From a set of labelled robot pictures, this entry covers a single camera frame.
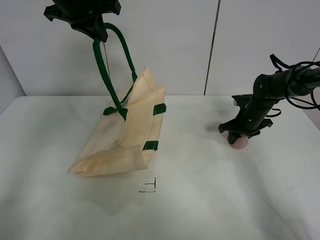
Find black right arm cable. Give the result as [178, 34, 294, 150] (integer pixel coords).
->
[269, 53, 320, 118]

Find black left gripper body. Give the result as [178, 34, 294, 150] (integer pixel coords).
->
[44, 0, 122, 32]

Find pink peach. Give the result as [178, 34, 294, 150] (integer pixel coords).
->
[231, 135, 249, 149]

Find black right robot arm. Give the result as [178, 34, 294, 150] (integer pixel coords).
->
[218, 66, 320, 145]

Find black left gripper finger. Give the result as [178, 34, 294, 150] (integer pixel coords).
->
[83, 17, 108, 42]

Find cream linen bag green handles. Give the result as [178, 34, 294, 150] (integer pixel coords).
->
[69, 23, 167, 177]

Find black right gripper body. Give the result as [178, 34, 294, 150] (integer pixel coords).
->
[218, 95, 273, 135]

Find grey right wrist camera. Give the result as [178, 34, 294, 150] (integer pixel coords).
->
[231, 94, 252, 108]

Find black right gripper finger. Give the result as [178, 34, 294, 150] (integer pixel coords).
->
[246, 131, 261, 139]
[227, 131, 242, 144]

